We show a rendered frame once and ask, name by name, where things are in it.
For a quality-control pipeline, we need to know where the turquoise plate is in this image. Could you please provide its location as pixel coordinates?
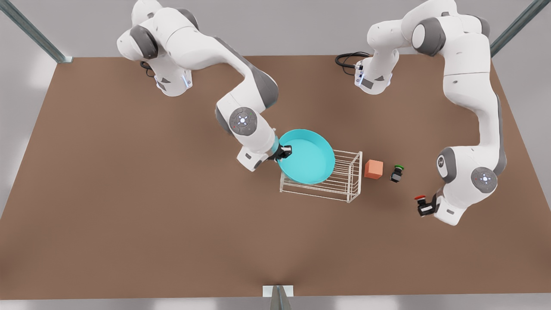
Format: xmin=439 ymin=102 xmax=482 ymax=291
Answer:
xmin=276 ymin=129 xmax=336 ymax=185

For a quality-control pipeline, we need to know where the orange cube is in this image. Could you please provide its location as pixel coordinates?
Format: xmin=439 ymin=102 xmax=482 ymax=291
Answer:
xmin=364 ymin=160 xmax=384 ymax=180

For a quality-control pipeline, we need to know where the white wire shelf rack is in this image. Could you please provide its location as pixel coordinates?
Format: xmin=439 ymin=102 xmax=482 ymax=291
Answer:
xmin=279 ymin=149 xmax=363 ymax=203

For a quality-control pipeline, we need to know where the silver frame post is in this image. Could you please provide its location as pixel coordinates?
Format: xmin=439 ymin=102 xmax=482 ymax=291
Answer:
xmin=263 ymin=285 xmax=294 ymax=310
xmin=490 ymin=0 xmax=551 ymax=58
xmin=0 ymin=0 xmax=73 ymax=64

